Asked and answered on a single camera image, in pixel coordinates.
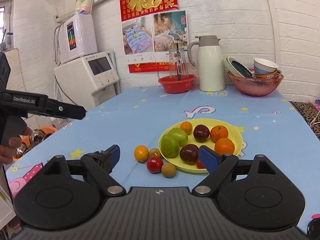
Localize red cherry tomato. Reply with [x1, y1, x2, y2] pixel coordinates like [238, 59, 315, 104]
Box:
[196, 159, 205, 169]
[146, 157, 164, 174]

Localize dark red plum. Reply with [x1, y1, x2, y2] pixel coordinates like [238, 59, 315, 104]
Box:
[193, 125, 210, 142]
[180, 144, 199, 164]

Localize small green fruit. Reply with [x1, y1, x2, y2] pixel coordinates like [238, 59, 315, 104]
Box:
[168, 127, 188, 146]

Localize tan longan fruit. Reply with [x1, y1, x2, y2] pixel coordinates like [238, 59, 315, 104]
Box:
[161, 163, 176, 178]

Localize large green fruit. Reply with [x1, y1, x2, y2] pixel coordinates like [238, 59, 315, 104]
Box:
[161, 134, 180, 158]

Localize person's left hand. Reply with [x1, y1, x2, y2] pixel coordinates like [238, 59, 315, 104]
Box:
[0, 137, 22, 165]

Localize large orange mandarin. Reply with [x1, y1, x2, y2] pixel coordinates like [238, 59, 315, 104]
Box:
[214, 138, 235, 155]

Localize orange mandarin with stem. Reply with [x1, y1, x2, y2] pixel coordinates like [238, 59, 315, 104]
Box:
[210, 125, 229, 142]

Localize white machine with screen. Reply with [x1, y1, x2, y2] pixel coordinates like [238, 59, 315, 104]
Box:
[54, 50, 121, 111]

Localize orange fruit on cloth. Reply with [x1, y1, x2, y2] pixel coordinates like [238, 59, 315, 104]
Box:
[134, 145, 149, 163]

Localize yellow plastic plate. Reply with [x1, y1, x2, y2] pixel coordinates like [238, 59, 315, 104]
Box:
[158, 118, 244, 173]

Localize small orange kumquat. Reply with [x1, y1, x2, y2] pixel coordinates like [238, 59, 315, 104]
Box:
[180, 121, 193, 134]

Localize brown kiwi fruit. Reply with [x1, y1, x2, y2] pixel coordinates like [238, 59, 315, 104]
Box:
[149, 148, 162, 158]

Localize blue patterned tablecloth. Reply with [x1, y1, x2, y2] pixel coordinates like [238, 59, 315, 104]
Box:
[6, 86, 319, 230]

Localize white water purifier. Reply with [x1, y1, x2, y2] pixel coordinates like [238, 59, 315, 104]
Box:
[58, 14, 98, 64]

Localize pink glass bowl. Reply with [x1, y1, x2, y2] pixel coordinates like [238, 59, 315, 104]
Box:
[227, 72, 284, 97]

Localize red plastic basket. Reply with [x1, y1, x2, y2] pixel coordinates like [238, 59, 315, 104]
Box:
[158, 74, 196, 94]

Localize white thermos jug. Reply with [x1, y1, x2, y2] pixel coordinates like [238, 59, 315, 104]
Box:
[187, 35, 226, 92]

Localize green white plate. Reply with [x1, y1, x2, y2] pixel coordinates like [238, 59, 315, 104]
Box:
[225, 57, 253, 78]

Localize white blue ceramic bowl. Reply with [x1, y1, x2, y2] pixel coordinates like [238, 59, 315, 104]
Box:
[253, 57, 279, 75]

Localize clear glass jar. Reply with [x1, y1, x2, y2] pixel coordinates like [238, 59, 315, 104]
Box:
[168, 43, 189, 81]

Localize bedding wall calendar poster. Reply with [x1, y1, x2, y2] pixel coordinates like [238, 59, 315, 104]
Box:
[120, 0, 189, 73]

